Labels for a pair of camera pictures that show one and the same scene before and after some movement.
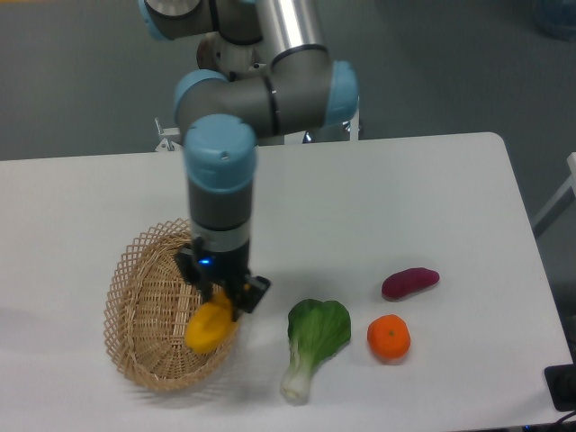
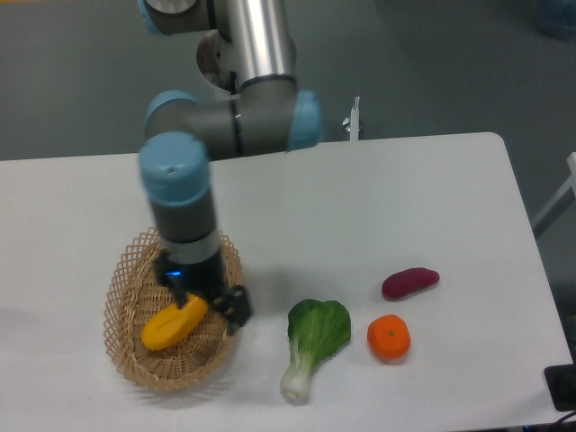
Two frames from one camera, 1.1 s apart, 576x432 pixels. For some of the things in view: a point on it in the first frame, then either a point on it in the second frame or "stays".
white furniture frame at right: (570, 184) stays
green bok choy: (317, 331) stays
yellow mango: (210, 323) -> (169, 323)
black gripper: (223, 268) -> (183, 279)
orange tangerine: (389, 337) stays
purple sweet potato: (400, 283) stays
